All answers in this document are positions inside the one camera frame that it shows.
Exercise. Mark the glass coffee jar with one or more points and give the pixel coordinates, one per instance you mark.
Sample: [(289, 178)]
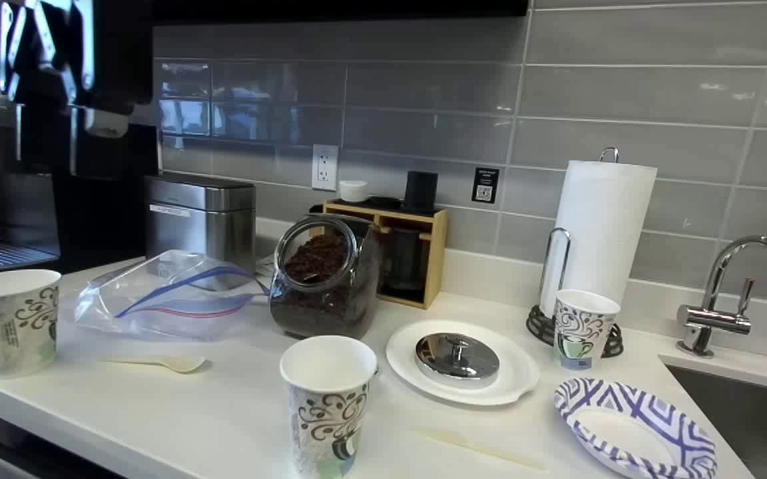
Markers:
[(326, 301)]

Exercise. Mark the wooden countertop organizer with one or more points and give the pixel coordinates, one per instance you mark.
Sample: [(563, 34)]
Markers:
[(437, 257)]

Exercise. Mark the small white container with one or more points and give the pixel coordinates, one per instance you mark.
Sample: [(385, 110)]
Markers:
[(353, 192)]

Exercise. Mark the black canister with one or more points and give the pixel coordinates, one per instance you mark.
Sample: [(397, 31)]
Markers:
[(418, 192)]

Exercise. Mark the patterned paper cup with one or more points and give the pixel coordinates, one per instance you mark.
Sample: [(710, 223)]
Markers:
[(585, 335), (329, 409), (12, 323)]

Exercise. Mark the stainless steel lidded bin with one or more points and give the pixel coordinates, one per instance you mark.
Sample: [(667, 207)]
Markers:
[(207, 223)]

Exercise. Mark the white plate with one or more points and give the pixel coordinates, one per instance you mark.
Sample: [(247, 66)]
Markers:
[(513, 375)]

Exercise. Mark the white paper towel roll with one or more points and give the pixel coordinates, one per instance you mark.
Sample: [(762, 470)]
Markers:
[(599, 231)]

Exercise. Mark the clear zip bag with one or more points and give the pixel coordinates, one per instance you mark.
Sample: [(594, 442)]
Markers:
[(160, 301)]

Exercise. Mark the white plastic spoon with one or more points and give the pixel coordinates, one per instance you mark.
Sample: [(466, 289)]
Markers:
[(180, 363)]

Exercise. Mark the black monitor screen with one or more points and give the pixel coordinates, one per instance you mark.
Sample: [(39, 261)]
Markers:
[(92, 204)]

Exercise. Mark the white bowl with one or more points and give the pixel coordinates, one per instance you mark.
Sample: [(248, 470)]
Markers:
[(637, 436)]

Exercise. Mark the chrome faucet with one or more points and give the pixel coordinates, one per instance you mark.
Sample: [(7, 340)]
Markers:
[(713, 319)]

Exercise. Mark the dark sink basin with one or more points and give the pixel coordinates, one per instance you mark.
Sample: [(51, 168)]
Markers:
[(758, 426)]

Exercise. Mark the white wall outlet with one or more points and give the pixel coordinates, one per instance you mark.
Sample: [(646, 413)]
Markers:
[(322, 167)]

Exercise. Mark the black wall plate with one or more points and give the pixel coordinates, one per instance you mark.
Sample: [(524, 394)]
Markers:
[(486, 186)]

